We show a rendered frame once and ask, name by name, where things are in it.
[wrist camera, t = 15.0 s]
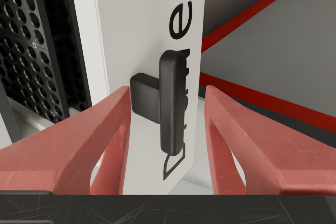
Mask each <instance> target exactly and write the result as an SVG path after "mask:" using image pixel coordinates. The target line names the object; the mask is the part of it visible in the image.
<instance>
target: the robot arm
mask: <svg viewBox="0 0 336 224"><path fill-rule="evenodd" d="M131 118H132V105H131V94H130V87H129V86H122V87H121V88H119V89H118V90H116V91H115V92H113V93H112V94H110V95H109V96H107V97H106V98H104V99H103V100H102V101H100V102H99V103H97V104H96V105H94V106H92V107H91V108H89V109H87V110H85V111H83V112H80V113H78V114H76V115H73V116H71V117H69V118H67V119H65V120H63V121H60V122H58V123H56V124H54V125H52V126H50V127H48V128H45V129H43V130H41V131H39V132H37V133H35V134H32V135H30V136H28V137H26V138H24V139H22V140H20V141H17V142H15V143H13V144H11V145H9V146H7V147H4V148H2V149H0V224H336V149H335V148H333V147H331V146H329V145H327V144H325V143H322V142H320V141H318V140H316V139H314V138H312V137H309V136H307V135H305V134H303V133H301V132H299V131H296V130H294V129H292V128H290V127H288V126H286V125H283V124H281V123H279V122H277V121H275V120H273V119H270V118H268V117H266V116H264V115H262V114H260V113H257V112H255V111H253V110H250V109H248V108H246V107H244V106H243V105H241V104H240V103H238V102H237V101H235V100H234V99H232V98H231V97H229V96H228V95H226V94H225V93H223V92H222V91H220V90H219V89H218V88H216V87H215V86H213V85H208V86H207V87H206V94H205V105H204V118H205V131H206V144H207V153H208V160H209V167H210V175H211V182H212V189H213V195H123V190H124V183H125V175H126V168H127V161H128V153H129V145H130V132H131ZM232 152H233V154H234V156H235V157H236V159H237V161H238V162H239V164H240V165H241V167H242V169H243V171H244V174H245V181H246V186H245V184H244V182H243V180H242V178H241V176H240V174H239V172H238V169H237V167H236V164H235V161H234V158H233V154H232ZM103 153H104V155H103ZM102 155H103V158H102V162H101V165H100V167H99V170H98V172H97V174H96V176H95V178H94V180H93V182H92V184H91V176H92V172H93V169H94V168H95V166H96V164H97V163H98V161H99V160H100V158H101V156H102ZM90 184H91V186H90Z"/></svg>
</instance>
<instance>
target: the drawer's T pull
mask: <svg viewBox="0 0 336 224"><path fill-rule="evenodd" d="M186 80H187V58H186V56H185V55H184V54H183V53H181V52H178V51H175V50H167V51H165V52H164V53H163V54H162V56H161V57H160V60H159V79H158V78H155V77H153V76H150V75H147V74H145V73H138V74H136V75H134V76H133V77H132V78H131V79H130V91H131V103H132V110H133V112H134V113H136V114H138V115H140V116H142V117H144V118H146V119H149V120H151V121H153V122H155V123H157V124H160V147H161V150H162V151H163V152H165V153H167V154H169V155H171V156H177V155H178V154H179V153H180V152H181V150H182V148H183V146H184V129H185V105H186Z"/></svg>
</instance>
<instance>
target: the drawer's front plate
mask: <svg viewBox="0 0 336 224"><path fill-rule="evenodd" d="M190 1H192V21H191V25H190V28H189V30H188V32H187V34H186V35H185V36H184V37H183V38H181V39H178V40H175V39H173V38H172V37H171V34H170V18H171V15H172V13H173V11H174V9H175V8H176V7H177V6H178V5H180V4H182V3H183V15H182V30H184V29H185V28H186V26H187V24H188V21H189V5H188V2H190ZM74 2H75V8H76V14H77V20H78V25H79V31H80V37H81V43H82V48H83V54H84V60H85V66H86V71H87V77H88V83H89V88H90V94H91V100H92V106H94V105H96V104H97V103H99V102H100V101H102V100H103V99H104V98H106V97H107V96H109V95H110V94H112V93H113V92H115V91H116V90H118V89H119V88H121V87H122V86H129V88H130V99H131V126H130V139H129V151H128V158H127V165H126V173H125V180H124V187H123V195H168V194H169V192H170V191H171V190H172V189H173V188H174V187H175V186H176V184H177V183H178V182H179V181H180V180H181V179H182V177H183V176H184V175H185V174H186V173H187V172H188V170H189V169H190V168H191V167H192V165H193V163H194V154H195V139H196V125H197V110H198V96H199V81H200V67H201V52H202V38H203V24H204V9H205V0H74ZM185 49H190V56H189V57H188V58H187V68H189V74H188V76H187V77H186V90H187V89H188V94H187V95H186V96H187V97H188V106H187V109H186V111H185V118H184V125H185V124H187V128H186V129H185V130H184V142H185V158H184V160H183V161H182V162H181V163H180V164H179V165H178V166H177V167H176V168H175V169H174V170H173V172H172V173H171V174H170V175H169V176H168V177H167V178H166V179H165V180H164V165H165V161H166V158H167V156H168V154H167V153H165V152H163V151H162V150H161V125H160V124H157V123H155V122H153V121H151V120H149V119H146V118H144V117H142V116H140V115H138V114H136V113H134V112H133V110H132V98H131V86H130V79H131V78H132V77H133V76H134V75H136V74H138V73H145V74H147V75H150V76H153V77H155V78H158V79H159V78H160V71H159V62H160V58H161V56H162V54H163V53H164V52H165V51H167V50H175V51H181V50H185Z"/></svg>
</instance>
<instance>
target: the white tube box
mask: <svg viewBox="0 0 336 224"><path fill-rule="evenodd" d="M169 195H213V190H211V189H208V188H206V187H203V186H200V185H198V184H195V183H192V182H190V181H187V180H184V179H182V180H181V181H180V182H179V183H178V184H177V186H176V187H175V188H174V189H173V190H172V191H171V193H170V194H169Z"/></svg>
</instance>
